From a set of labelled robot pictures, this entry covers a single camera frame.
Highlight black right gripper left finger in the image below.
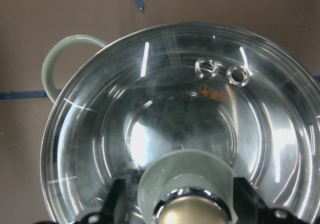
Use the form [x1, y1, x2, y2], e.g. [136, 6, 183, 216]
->
[75, 178, 127, 223]

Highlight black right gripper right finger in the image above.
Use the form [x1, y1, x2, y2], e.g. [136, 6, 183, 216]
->
[233, 177, 300, 223]

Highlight glass pot lid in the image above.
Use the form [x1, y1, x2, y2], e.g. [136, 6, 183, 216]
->
[39, 22, 320, 224]

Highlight pale green cooking pot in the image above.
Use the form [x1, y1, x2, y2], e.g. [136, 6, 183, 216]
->
[41, 34, 320, 224]

